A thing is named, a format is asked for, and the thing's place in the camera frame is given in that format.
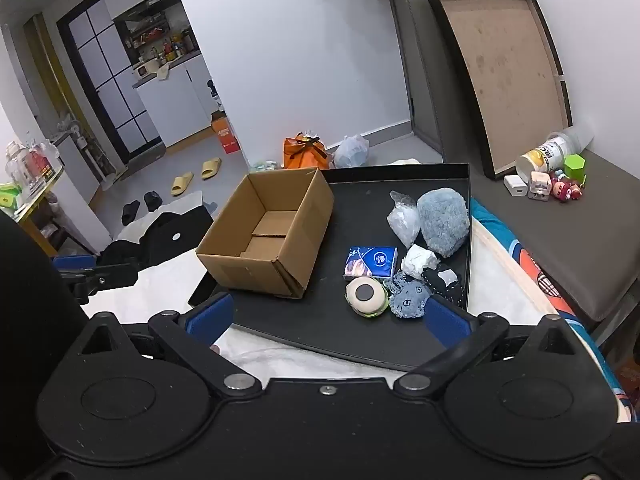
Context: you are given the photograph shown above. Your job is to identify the red toy figure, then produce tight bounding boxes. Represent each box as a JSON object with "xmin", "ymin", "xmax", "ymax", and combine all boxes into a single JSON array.
[{"xmin": 549, "ymin": 170, "xmax": 585, "ymax": 203}]

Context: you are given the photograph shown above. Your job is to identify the black tray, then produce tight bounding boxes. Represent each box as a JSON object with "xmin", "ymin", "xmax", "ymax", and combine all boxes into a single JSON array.
[{"xmin": 187, "ymin": 162, "xmax": 473, "ymax": 372}]

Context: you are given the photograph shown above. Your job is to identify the white blanket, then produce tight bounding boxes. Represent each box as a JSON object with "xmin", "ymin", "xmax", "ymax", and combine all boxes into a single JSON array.
[{"xmin": 82, "ymin": 200, "xmax": 563, "ymax": 381}]

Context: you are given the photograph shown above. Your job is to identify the blue tissue packet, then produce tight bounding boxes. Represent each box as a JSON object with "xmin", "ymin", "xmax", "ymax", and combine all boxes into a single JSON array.
[{"xmin": 343, "ymin": 246, "xmax": 399, "ymax": 281}]

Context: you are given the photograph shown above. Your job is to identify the grey bench cushion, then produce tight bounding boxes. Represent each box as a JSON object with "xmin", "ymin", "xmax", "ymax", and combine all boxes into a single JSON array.
[{"xmin": 470, "ymin": 145, "xmax": 640, "ymax": 323}]

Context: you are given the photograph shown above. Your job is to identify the grey low cabinet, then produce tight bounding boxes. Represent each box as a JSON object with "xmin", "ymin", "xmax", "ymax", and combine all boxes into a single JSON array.
[{"xmin": 47, "ymin": 132, "xmax": 101, "ymax": 201}]

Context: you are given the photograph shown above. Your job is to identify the round white green soft toy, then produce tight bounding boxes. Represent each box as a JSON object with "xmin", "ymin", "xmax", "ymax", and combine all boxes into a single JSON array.
[{"xmin": 345, "ymin": 278, "xmax": 390, "ymax": 318}]

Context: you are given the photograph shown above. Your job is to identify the printed blanket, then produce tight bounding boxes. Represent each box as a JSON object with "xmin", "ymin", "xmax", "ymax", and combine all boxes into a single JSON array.
[{"xmin": 470, "ymin": 197, "xmax": 640, "ymax": 423}]

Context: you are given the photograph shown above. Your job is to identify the grey padded panel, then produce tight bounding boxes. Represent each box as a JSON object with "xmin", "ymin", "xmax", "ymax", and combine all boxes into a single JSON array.
[{"xmin": 404, "ymin": 0, "xmax": 493, "ymax": 163}]

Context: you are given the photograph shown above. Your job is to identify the blue patterned cloth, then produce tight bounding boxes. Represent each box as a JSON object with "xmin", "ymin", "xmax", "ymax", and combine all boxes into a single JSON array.
[{"xmin": 383, "ymin": 271, "xmax": 433, "ymax": 319}]

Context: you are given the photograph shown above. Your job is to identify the orange bag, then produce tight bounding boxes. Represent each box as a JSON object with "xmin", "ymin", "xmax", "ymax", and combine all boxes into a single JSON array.
[{"xmin": 283, "ymin": 132, "xmax": 332, "ymax": 171}]

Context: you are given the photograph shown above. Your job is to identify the green hexagonal box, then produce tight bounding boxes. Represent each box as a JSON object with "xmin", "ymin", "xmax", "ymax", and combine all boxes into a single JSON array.
[{"xmin": 564, "ymin": 154, "xmax": 588, "ymax": 187}]

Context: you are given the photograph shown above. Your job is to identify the clear plastic containers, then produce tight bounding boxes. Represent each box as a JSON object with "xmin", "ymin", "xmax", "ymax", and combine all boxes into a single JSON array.
[{"xmin": 5, "ymin": 140, "xmax": 63, "ymax": 196}]

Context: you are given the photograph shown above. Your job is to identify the white kitchen cabinet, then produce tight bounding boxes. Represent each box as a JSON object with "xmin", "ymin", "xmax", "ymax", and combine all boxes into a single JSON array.
[{"xmin": 132, "ymin": 52, "xmax": 221, "ymax": 148}]

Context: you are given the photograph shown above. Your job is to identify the black jacket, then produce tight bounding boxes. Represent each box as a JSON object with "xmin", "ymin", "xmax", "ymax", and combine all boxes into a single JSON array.
[{"xmin": 97, "ymin": 205, "xmax": 215, "ymax": 286}]

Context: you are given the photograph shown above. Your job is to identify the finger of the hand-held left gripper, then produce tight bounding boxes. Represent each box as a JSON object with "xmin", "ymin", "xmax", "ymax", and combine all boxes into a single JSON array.
[
  {"xmin": 57, "ymin": 259, "xmax": 146, "ymax": 305},
  {"xmin": 51, "ymin": 254, "xmax": 98, "ymax": 272}
]

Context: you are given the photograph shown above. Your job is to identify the white charger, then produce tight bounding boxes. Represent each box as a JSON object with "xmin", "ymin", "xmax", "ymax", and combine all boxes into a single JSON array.
[{"xmin": 503, "ymin": 175, "xmax": 531, "ymax": 198}]

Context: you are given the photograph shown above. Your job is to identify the white plastic bag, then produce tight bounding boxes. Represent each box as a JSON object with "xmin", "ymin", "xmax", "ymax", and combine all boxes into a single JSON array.
[{"xmin": 333, "ymin": 135, "xmax": 371, "ymax": 169}]

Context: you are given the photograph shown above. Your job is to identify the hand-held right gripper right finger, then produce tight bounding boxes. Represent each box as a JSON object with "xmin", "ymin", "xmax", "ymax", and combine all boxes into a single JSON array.
[{"xmin": 394, "ymin": 294, "xmax": 587, "ymax": 394}]

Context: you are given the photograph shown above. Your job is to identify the brown cardboard box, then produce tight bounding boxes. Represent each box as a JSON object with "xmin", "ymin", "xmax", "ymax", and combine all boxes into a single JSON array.
[{"xmin": 196, "ymin": 166, "xmax": 335, "ymax": 300}]

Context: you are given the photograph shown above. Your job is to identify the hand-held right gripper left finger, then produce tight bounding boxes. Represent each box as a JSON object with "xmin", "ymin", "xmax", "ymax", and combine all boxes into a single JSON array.
[{"xmin": 70, "ymin": 292, "xmax": 263, "ymax": 395}]

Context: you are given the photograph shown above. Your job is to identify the blocky pink toy figure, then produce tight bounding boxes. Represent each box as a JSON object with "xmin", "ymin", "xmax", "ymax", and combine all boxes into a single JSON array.
[{"xmin": 529, "ymin": 170, "xmax": 551, "ymax": 201}]

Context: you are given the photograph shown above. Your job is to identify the row of kitchen bottles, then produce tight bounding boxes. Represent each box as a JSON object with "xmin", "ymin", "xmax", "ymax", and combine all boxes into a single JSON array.
[{"xmin": 127, "ymin": 27, "xmax": 198, "ymax": 61}]

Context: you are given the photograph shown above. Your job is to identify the black framed brown board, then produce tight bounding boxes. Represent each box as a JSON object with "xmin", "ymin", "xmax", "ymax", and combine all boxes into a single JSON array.
[{"xmin": 425, "ymin": 0, "xmax": 574, "ymax": 179}]

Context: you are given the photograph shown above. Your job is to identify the black framed glass door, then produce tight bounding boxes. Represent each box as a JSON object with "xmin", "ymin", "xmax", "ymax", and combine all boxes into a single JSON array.
[{"xmin": 56, "ymin": 0, "xmax": 166, "ymax": 153}]

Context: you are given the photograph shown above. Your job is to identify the dark dotted sock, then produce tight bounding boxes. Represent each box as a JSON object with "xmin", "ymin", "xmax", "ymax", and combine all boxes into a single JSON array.
[{"xmin": 421, "ymin": 263, "xmax": 466, "ymax": 306}]

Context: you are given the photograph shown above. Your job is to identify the white yellow jar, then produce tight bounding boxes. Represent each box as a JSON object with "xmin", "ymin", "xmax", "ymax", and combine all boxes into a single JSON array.
[{"xmin": 515, "ymin": 130, "xmax": 596, "ymax": 183}]

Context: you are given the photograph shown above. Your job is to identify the orange carton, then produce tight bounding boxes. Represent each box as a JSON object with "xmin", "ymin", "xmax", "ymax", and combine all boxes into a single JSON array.
[{"xmin": 210, "ymin": 114, "xmax": 242, "ymax": 156}]

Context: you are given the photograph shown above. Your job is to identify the light blue fluffy plush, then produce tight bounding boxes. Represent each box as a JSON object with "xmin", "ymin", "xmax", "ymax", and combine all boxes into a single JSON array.
[{"xmin": 416, "ymin": 187, "xmax": 471, "ymax": 259}]

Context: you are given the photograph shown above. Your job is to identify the wooden side table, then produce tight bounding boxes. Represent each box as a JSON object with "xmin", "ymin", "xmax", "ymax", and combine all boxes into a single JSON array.
[{"xmin": 10, "ymin": 165, "xmax": 68, "ymax": 256}]

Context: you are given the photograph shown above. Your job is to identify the clear bag of white stuffing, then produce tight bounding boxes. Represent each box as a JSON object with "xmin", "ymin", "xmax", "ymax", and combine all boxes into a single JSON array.
[{"xmin": 387, "ymin": 190, "xmax": 422, "ymax": 249}]

